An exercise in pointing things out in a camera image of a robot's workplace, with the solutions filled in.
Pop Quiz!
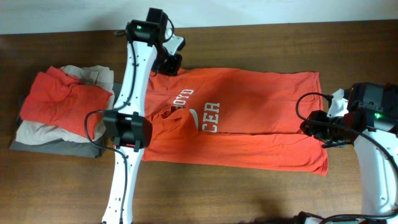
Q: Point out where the red soccer t-shirt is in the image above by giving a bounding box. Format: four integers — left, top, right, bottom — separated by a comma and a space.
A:
143, 68, 328, 175

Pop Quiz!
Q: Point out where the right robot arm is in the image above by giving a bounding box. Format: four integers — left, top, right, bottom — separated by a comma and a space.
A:
295, 83, 397, 224

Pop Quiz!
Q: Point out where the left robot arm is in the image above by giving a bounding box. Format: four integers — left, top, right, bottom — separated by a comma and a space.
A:
102, 8, 185, 224

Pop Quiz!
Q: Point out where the folded grey garment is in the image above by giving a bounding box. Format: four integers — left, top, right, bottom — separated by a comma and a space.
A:
9, 82, 122, 158

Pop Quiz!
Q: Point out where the folded red shirt on stack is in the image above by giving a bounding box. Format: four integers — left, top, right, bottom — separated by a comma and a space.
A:
20, 67, 113, 140

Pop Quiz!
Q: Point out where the folded beige garment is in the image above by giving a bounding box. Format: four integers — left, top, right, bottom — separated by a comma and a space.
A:
16, 65, 114, 146

